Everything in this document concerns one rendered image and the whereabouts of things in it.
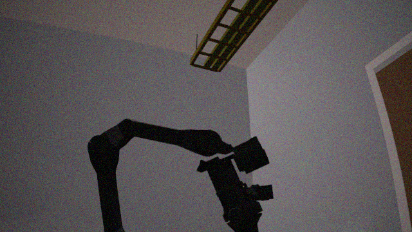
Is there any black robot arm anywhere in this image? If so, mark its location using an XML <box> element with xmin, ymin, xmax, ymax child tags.
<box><xmin>88</xmin><ymin>119</ymin><xmax>274</xmax><ymax>232</ymax></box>

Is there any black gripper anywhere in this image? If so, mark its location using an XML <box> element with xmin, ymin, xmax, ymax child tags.
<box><xmin>215</xmin><ymin>178</ymin><xmax>263</xmax><ymax>232</ymax></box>

